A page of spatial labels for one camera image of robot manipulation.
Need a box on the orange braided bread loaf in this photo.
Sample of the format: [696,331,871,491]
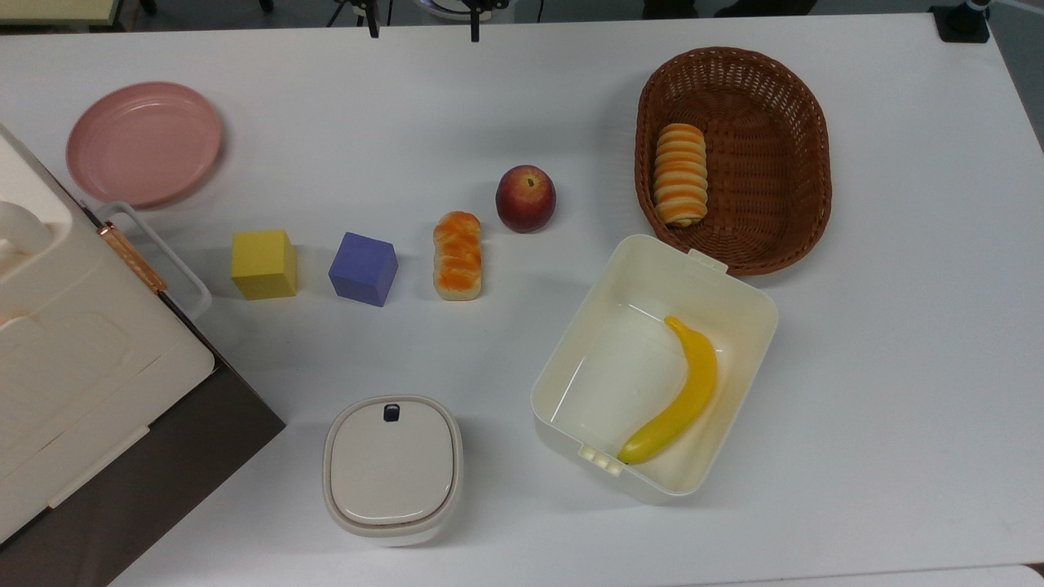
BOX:
[432,210,484,302]

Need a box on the striped spiral bread roll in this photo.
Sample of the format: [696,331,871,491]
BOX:
[653,123,709,227]

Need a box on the brown wicker basket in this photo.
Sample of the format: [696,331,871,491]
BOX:
[634,46,834,276]

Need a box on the red apple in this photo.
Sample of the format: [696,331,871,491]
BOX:
[495,165,557,234]

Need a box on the purple cube block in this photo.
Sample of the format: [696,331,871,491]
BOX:
[328,232,400,308]

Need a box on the pink round plate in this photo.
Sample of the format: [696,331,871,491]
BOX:
[66,82,224,209]

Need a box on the yellow cube block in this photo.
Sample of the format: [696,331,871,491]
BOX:
[230,229,299,301]

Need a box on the cream plastic open bin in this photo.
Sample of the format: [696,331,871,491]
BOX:
[530,234,780,500]

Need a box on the yellow banana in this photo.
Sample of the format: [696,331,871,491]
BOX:
[617,316,719,466]

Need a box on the cream toy cabinet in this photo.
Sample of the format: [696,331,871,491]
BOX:
[0,122,218,544]

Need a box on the cream lidded small container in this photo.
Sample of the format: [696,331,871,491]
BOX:
[322,395,464,546]

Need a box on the dark brown drawer base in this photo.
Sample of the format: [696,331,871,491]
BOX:
[0,287,287,587]

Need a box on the white drawer handle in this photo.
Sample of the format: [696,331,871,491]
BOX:
[93,201,214,324]

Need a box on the copper cabinet door handle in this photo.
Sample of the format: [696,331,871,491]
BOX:
[97,222,168,294]

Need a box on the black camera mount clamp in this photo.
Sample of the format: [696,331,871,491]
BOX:
[929,0,993,44]

